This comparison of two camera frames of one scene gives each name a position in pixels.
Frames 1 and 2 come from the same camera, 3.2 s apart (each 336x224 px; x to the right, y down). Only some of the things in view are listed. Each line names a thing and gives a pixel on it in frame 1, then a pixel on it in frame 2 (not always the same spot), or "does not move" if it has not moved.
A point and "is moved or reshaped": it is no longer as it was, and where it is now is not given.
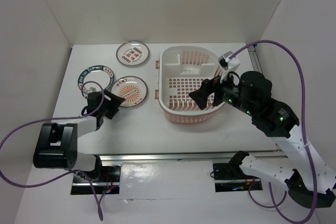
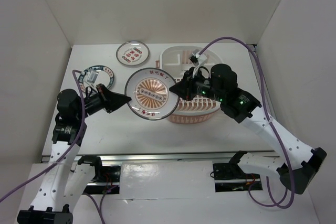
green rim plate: [95, 79] does not move
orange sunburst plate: [133, 89] is moved or reshaped
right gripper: [200, 95] -> [184, 89]
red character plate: [133, 53] does not move
